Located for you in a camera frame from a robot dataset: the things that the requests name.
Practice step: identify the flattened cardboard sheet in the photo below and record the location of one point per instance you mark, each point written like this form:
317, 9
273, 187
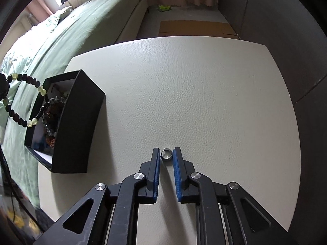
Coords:
196, 28

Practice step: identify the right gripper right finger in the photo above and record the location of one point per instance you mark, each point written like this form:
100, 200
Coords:
225, 214

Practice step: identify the green covered bed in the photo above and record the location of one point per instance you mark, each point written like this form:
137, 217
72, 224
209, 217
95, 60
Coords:
46, 50

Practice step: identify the black jewelry box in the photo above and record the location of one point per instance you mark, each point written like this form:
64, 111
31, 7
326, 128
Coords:
66, 117

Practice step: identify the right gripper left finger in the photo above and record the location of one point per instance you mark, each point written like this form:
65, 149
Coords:
108, 214

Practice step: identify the yellow green floor item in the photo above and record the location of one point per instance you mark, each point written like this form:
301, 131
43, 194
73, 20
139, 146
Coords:
163, 8

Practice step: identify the dark grey wardrobe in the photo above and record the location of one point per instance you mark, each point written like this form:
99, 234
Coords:
298, 46

